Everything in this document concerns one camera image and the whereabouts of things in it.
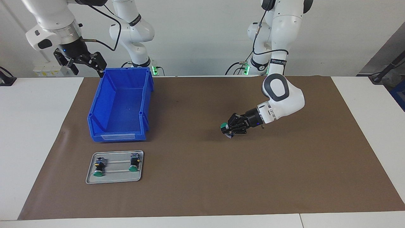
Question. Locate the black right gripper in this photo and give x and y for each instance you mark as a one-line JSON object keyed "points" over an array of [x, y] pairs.
{"points": [[74, 49]]}

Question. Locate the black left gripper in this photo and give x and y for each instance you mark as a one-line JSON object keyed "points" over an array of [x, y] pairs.
{"points": [[251, 118]]}

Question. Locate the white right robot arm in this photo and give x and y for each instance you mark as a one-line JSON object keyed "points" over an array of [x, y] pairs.
{"points": [[50, 12]]}

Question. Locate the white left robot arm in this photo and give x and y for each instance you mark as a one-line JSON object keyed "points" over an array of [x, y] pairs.
{"points": [[284, 95]]}

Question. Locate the green push button grey block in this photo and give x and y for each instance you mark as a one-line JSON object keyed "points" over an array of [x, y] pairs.
{"points": [[99, 166]]}

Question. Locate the green push button white label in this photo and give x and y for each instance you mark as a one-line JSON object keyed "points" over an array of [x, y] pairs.
{"points": [[134, 162]]}

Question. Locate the brown table mat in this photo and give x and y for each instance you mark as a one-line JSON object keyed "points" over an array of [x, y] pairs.
{"points": [[253, 174]]}

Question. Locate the blue plastic storage bin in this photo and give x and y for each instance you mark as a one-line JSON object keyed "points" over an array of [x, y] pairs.
{"points": [[120, 117]]}

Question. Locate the black stand base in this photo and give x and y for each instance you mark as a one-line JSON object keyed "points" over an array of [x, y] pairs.
{"points": [[8, 80]]}

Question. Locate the silver metal tray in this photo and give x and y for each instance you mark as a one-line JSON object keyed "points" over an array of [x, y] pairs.
{"points": [[117, 175]]}

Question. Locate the black stand pole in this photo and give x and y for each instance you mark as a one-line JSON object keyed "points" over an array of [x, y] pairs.
{"points": [[384, 71]]}

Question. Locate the blue box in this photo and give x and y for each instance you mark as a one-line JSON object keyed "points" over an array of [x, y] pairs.
{"points": [[399, 95]]}

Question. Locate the white wall socket box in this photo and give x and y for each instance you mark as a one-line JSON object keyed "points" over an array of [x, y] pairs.
{"points": [[50, 69]]}

